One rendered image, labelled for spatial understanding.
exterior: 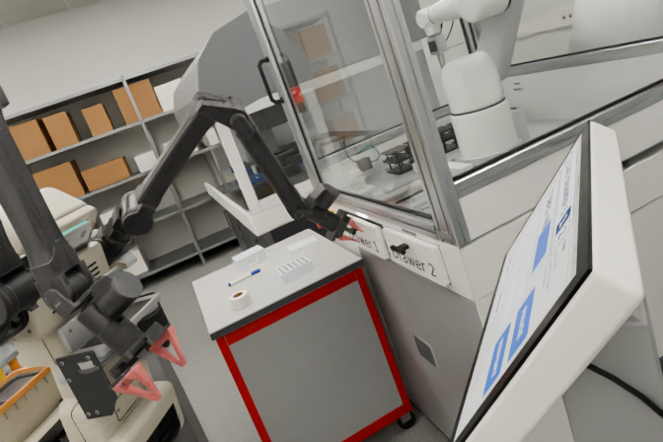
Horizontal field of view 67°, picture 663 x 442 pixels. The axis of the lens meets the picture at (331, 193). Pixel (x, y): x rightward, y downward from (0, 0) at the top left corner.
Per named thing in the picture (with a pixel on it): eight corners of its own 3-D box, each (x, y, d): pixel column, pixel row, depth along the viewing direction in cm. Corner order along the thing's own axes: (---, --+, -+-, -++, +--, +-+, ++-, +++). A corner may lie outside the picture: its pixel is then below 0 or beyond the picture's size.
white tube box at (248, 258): (241, 272, 211) (237, 260, 210) (236, 267, 219) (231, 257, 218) (267, 258, 216) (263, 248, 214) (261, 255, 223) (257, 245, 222)
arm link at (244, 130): (216, 103, 131) (225, 123, 123) (236, 92, 131) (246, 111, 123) (286, 205, 160) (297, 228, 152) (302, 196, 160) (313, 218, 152)
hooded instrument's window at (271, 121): (250, 215, 238) (213, 124, 227) (205, 183, 404) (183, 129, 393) (446, 130, 270) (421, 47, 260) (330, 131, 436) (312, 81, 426)
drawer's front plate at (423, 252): (445, 287, 127) (432, 249, 125) (392, 260, 154) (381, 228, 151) (451, 284, 128) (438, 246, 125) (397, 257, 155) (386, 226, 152)
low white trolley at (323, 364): (290, 512, 181) (208, 333, 164) (255, 421, 239) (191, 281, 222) (422, 428, 198) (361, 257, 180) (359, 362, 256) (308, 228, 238)
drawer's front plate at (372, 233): (385, 259, 156) (374, 228, 154) (349, 242, 183) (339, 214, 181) (390, 257, 157) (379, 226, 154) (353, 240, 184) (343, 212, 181)
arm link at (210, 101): (200, 75, 124) (207, 93, 117) (245, 100, 133) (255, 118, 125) (114, 207, 138) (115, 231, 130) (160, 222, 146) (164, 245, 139)
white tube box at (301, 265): (284, 284, 182) (280, 274, 181) (277, 278, 190) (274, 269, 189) (314, 268, 186) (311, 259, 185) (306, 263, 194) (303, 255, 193)
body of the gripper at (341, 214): (350, 213, 159) (331, 202, 157) (336, 242, 159) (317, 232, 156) (342, 210, 165) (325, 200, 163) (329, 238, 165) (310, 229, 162)
